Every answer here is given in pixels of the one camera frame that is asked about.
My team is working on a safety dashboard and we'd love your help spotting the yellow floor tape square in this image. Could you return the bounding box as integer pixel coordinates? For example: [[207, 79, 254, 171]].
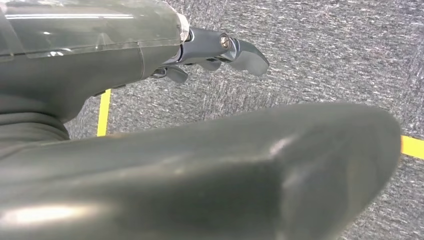
[[96, 88, 424, 161]]

